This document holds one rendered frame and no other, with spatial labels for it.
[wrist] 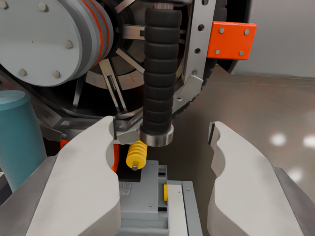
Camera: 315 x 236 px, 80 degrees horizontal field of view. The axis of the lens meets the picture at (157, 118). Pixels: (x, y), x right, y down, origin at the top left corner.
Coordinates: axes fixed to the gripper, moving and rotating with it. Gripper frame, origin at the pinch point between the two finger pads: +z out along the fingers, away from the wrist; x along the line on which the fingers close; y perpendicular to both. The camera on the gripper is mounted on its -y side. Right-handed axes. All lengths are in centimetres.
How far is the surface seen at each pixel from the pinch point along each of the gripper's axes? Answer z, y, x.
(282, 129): 143, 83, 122
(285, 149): 112, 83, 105
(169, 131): 8.8, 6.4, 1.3
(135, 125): 30.4, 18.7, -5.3
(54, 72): 15.6, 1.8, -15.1
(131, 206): 38, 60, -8
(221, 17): 38.8, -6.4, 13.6
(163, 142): 8.0, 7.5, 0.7
